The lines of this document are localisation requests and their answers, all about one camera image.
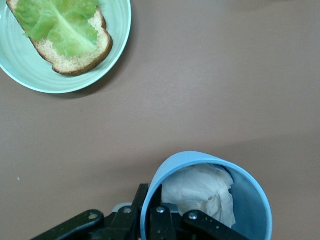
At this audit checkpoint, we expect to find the mint green plate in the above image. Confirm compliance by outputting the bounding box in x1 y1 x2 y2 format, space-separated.
0 0 133 95

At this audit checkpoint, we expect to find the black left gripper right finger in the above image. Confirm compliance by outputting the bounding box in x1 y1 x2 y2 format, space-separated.
149 186 251 240

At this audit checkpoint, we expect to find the short blue cup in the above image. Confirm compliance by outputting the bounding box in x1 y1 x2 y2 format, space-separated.
139 150 273 240

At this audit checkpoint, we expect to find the white paper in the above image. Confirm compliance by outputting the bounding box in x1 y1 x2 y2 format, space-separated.
161 163 237 229

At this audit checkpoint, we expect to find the green lettuce leaf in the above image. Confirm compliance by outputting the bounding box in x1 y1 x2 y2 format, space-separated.
13 0 100 58

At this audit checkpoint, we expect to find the bread slice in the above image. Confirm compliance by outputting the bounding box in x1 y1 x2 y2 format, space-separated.
6 0 114 77

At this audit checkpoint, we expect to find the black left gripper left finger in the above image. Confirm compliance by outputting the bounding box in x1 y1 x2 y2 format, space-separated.
32 183 151 240

